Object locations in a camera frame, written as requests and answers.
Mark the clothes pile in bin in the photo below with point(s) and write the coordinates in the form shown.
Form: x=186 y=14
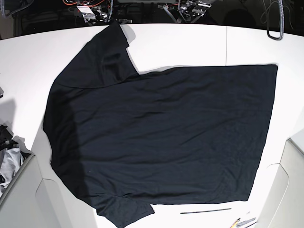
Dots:
x=11 y=158

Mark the grey bin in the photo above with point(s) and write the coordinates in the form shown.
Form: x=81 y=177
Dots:
x=26 y=203
x=284 y=206

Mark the black T-shirt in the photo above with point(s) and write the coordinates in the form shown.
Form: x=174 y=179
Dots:
x=122 y=142

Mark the thin black rod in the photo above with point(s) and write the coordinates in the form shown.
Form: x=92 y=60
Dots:
x=205 y=211

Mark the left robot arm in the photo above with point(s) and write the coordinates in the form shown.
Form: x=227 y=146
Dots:
x=188 y=11

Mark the yellow pencil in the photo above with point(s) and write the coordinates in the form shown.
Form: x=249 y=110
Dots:
x=235 y=223

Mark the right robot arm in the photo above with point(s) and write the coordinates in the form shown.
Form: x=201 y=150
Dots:
x=91 y=11

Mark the grey left bin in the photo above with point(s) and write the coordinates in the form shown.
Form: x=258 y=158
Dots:
x=26 y=203

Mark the grey right bin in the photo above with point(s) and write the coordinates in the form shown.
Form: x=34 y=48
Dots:
x=284 y=206

